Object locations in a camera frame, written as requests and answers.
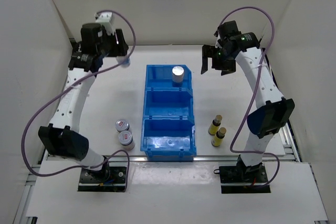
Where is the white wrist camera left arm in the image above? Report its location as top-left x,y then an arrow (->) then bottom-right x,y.
95,11 -> 115,36

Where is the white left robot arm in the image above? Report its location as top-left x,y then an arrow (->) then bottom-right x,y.
38,21 -> 128,182

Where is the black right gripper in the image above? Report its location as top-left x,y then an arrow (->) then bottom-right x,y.
201,45 -> 236,76

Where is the blue three-compartment plastic bin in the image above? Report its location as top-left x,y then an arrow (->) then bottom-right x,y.
140,65 -> 197,162

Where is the yellow sauce bottle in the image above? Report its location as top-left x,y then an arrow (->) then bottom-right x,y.
208,115 -> 223,135
211,127 -> 227,147

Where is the silver-lid pepper shaker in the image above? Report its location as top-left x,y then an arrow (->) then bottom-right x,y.
121,56 -> 131,68

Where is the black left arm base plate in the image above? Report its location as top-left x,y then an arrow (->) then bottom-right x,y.
77,163 -> 128,193

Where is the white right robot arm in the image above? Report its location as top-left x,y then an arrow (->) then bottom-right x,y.
201,30 -> 295,182

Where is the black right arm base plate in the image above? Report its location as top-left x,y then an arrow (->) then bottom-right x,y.
213,164 -> 271,194

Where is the red-label jar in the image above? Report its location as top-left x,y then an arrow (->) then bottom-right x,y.
115,119 -> 130,132
118,131 -> 135,150

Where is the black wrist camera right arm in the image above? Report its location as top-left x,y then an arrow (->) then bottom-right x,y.
214,20 -> 241,39

